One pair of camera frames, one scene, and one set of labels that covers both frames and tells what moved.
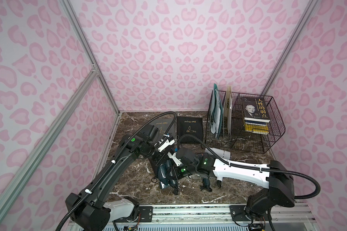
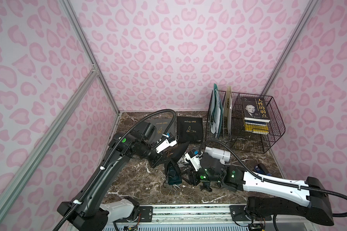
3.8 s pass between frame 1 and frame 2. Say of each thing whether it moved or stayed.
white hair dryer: stayed
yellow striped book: stayed
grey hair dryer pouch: stayed
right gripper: moved
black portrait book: stayed
